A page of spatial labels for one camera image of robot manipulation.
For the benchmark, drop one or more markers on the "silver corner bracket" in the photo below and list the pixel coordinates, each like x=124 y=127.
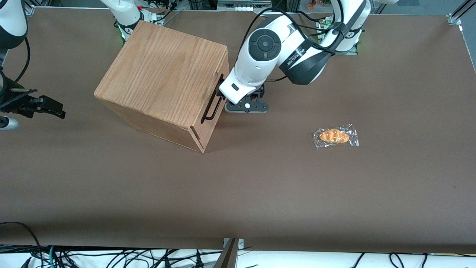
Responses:
x=29 y=9
x=454 y=18

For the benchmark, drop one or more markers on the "paper table cover sheet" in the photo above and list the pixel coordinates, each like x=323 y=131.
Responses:
x=260 y=186

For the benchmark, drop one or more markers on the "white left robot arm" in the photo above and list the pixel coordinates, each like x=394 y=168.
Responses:
x=260 y=67

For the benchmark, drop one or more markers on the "orange flower decoration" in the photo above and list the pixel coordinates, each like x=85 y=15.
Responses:
x=311 y=4

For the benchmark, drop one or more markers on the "oak wooden drawer cabinet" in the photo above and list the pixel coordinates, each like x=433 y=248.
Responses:
x=160 y=74

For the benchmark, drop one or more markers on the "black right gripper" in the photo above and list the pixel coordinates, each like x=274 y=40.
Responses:
x=23 y=104

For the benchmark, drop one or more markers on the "silver metal bracket plate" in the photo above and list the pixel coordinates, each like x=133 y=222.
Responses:
x=241 y=242

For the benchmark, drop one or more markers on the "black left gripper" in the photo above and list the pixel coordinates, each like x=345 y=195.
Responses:
x=255 y=97

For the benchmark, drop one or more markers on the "grey angled metal beam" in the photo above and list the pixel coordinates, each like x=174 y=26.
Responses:
x=227 y=258

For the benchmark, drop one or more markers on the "bread roll in clear wrapper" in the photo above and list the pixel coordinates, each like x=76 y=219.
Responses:
x=334 y=136

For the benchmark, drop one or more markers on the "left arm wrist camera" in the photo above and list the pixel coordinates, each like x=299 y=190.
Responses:
x=256 y=107

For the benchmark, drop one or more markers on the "grey equipment box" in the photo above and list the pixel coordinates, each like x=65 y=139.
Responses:
x=243 y=5

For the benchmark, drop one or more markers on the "aluminium frame profile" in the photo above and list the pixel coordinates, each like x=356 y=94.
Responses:
x=466 y=6

